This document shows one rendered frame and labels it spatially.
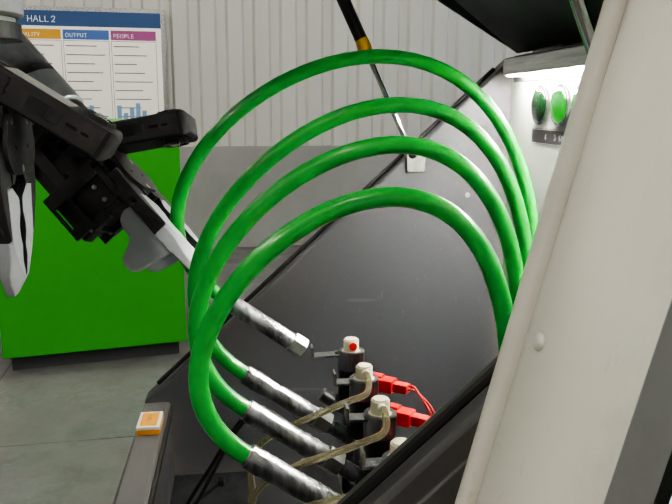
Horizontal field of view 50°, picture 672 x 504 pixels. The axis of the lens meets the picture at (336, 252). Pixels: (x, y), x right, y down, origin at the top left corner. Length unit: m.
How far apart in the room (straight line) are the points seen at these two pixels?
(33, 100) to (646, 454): 0.47
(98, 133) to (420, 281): 0.63
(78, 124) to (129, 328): 3.57
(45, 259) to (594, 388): 3.80
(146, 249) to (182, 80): 6.47
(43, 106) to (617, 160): 0.41
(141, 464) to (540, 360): 0.66
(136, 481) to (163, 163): 3.17
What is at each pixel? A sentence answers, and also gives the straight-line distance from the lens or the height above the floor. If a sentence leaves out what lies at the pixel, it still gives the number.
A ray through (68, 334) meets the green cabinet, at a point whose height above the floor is 0.18.
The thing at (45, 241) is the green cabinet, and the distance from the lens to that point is 4.01.
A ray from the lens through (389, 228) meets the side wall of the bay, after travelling 1.07.
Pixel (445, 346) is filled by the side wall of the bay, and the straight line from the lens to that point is 1.13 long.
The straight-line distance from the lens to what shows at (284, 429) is 0.61.
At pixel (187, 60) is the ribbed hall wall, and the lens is 7.17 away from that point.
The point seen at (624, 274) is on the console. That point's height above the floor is 1.31.
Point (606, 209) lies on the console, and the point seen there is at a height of 1.33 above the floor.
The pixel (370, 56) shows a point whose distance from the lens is 0.73.
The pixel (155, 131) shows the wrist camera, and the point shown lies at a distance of 0.73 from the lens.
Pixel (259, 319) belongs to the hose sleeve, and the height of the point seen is 1.16.
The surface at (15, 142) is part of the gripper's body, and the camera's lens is 0.61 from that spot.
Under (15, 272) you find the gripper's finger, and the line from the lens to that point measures 0.62.
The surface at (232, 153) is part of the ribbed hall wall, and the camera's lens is 7.17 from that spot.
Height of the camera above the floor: 1.38
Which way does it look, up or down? 11 degrees down
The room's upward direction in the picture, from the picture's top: straight up
